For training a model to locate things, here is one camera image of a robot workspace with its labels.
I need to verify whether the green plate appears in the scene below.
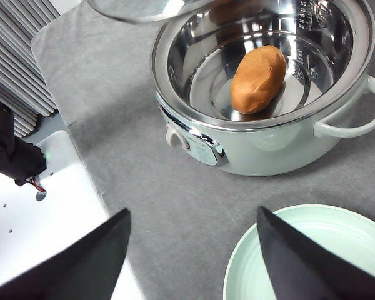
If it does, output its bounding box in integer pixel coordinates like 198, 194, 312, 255
223, 204, 375, 300

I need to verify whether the grey table mat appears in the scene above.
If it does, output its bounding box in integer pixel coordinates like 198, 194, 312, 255
31, 0, 375, 300

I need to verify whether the glass pot lid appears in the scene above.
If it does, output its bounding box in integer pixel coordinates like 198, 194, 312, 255
87, 0, 216, 23

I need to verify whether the grey ribbed panel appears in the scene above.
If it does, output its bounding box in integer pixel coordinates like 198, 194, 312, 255
0, 0, 59, 138

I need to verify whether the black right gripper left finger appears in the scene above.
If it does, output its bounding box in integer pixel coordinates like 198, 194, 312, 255
0, 208, 131, 300

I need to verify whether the green electric steamer pot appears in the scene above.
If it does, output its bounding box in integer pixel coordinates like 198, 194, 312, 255
151, 0, 375, 176

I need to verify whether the brown potato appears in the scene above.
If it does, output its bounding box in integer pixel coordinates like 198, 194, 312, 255
230, 45, 288, 114

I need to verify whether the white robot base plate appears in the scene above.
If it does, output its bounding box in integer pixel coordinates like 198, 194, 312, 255
0, 131, 109, 284

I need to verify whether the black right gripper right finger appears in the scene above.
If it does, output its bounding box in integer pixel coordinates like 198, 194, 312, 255
257, 206, 375, 300

